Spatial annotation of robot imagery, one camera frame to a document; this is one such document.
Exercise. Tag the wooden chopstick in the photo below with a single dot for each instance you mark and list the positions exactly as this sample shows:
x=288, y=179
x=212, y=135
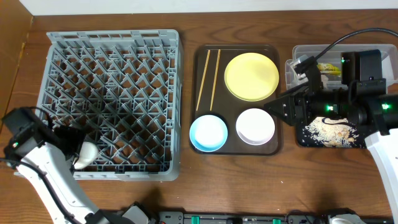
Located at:
x=215, y=79
x=203, y=78

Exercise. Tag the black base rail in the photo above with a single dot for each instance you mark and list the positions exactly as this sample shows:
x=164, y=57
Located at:
x=138, y=214

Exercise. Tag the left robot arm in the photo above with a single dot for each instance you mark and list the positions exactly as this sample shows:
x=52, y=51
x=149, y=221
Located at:
x=47, y=157

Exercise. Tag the yellow round plate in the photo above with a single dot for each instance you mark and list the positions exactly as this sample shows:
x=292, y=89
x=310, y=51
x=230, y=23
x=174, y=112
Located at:
x=251, y=76

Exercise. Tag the white round bowl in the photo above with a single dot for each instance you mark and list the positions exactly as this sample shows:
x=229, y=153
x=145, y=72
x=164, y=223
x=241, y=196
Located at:
x=255, y=126

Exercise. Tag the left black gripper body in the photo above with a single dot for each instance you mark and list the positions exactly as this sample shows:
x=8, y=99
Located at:
x=69, y=142

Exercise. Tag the light blue bowl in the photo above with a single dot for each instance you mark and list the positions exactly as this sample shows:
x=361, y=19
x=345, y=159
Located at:
x=208, y=133

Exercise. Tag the small white cup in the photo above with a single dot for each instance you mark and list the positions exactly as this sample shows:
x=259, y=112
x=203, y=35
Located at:
x=88, y=153

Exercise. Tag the white paper napkin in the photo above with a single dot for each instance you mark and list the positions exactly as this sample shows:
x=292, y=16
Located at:
x=325, y=81

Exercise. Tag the black rectangular tray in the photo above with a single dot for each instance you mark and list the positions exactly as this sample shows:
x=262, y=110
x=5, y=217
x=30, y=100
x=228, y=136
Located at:
x=306, y=142

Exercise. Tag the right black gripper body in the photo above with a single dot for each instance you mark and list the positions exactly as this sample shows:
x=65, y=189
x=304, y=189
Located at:
x=298, y=106

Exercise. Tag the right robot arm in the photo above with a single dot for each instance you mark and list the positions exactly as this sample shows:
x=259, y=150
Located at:
x=365, y=104

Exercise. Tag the grey plastic dishwasher rack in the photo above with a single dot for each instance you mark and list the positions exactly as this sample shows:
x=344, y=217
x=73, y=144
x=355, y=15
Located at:
x=124, y=89

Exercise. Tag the green snack wrapper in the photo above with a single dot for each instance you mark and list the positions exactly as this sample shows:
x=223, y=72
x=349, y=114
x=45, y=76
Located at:
x=328, y=69

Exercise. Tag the dark brown serving tray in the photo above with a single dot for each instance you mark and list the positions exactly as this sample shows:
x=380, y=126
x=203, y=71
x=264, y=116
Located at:
x=225, y=105

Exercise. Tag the rice and food scraps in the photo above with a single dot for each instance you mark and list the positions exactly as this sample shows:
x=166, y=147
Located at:
x=331, y=132

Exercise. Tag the clear plastic bin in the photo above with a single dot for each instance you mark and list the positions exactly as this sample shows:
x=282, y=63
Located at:
x=333, y=56

